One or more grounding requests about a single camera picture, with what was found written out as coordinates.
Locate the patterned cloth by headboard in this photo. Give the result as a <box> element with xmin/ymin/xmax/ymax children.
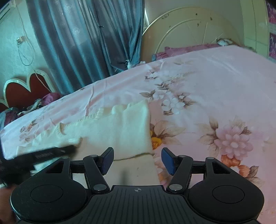
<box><xmin>216</xmin><ymin>38</ymin><xmax>233</xmax><ymax>46</ymax></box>

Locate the cream round headboard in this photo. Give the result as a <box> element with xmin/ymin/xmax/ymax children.
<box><xmin>140</xmin><ymin>7</ymin><xmax>241</xmax><ymax>63</ymax></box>

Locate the person's left hand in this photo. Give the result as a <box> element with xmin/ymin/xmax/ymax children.
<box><xmin>0</xmin><ymin>185</ymin><xmax>16</xmax><ymax>224</ymax></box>

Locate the hanging white cable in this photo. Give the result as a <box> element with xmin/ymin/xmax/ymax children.
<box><xmin>16</xmin><ymin>6</ymin><xmax>36</xmax><ymax>67</ymax></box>

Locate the pink floral bed sheet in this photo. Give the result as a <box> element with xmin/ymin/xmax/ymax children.
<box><xmin>1</xmin><ymin>46</ymin><xmax>275</xmax><ymax>223</ymax></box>

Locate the purple wall poster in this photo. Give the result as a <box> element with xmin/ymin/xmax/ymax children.
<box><xmin>266</xmin><ymin>1</ymin><xmax>275</xmax><ymax>62</ymax></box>

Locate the purple pillow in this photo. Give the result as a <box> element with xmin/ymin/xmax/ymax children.
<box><xmin>152</xmin><ymin>43</ymin><xmax>220</xmax><ymax>62</ymax></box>

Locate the dark clothes pile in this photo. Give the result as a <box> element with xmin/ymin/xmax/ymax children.
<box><xmin>1</xmin><ymin>92</ymin><xmax>62</xmax><ymax>130</ymax></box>

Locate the white knit sweater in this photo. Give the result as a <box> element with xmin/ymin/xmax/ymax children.
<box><xmin>4</xmin><ymin>99</ymin><xmax>161</xmax><ymax>186</ymax></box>

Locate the white pump bottle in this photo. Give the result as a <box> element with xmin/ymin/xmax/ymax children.
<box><xmin>126</xmin><ymin>60</ymin><xmax>133</xmax><ymax>70</ymax></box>

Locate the red heart-shaped headboard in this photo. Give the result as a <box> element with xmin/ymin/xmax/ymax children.
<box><xmin>1</xmin><ymin>69</ymin><xmax>58</xmax><ymax>110</ymax></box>

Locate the blue grey curtain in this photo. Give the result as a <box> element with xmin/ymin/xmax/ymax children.
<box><xmin>26</xmin><ymin>1</ymin><xmax>145</xmax><ymax>94</ymax></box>

